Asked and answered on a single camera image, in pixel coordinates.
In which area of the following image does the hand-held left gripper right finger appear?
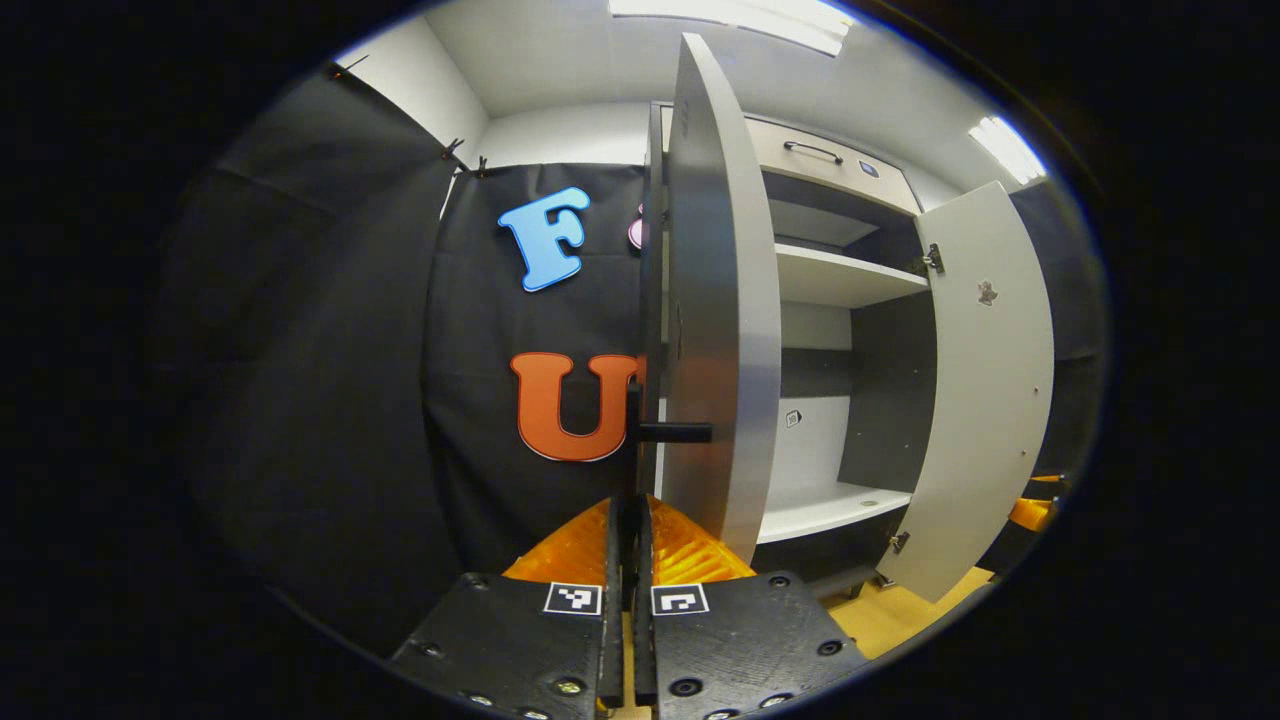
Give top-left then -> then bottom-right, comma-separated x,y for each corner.
632,495 -> 871,720

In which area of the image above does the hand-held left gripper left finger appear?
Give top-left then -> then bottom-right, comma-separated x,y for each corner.
388,497 -> 627,720

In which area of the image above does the beige shoe cabinet door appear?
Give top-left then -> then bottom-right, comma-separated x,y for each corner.
640,32 -> 783,566
880,180 -> 1056,604

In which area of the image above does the double-door shoe cabinet body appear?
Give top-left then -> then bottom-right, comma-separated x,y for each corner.
650,100 -> 941,601

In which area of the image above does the black door handle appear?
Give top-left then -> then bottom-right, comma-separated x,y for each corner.
622,375 -> 714,526

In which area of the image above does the white cabinet bottom board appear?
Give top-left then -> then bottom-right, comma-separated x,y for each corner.
757,482 -> 913,546

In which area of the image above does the white cabinet shelf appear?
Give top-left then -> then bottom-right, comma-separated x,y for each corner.
775,243 -> 931,309

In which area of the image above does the beige cabinet drawer front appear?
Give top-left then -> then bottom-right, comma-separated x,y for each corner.
745,118 -> 923,216

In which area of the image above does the black backdrop cloth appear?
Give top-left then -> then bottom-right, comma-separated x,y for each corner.
150,58 -> 463,656
425,160 -> 661,573
1010,180 -> 1106,481

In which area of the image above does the small ceiling light panel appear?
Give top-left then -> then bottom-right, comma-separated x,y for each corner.
967,115 -> 1048,186

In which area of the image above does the large ceiling light panel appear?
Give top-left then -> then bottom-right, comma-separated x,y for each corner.
608,0 -> 853,58

